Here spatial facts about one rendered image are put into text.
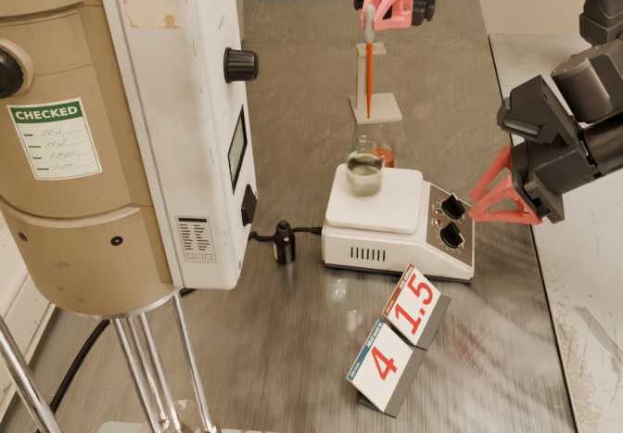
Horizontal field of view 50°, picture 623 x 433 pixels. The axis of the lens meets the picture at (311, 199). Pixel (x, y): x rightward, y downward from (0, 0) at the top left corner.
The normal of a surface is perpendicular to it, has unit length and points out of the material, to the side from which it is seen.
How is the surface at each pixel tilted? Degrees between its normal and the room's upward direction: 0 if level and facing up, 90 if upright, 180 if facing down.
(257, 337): 0
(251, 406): 0
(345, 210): 0
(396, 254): 90
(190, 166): 90
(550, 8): 90
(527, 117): 90
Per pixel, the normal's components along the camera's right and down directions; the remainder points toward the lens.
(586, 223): -0.03, -0.75
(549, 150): -0.65, -0.64
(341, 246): -0.18, 0.65
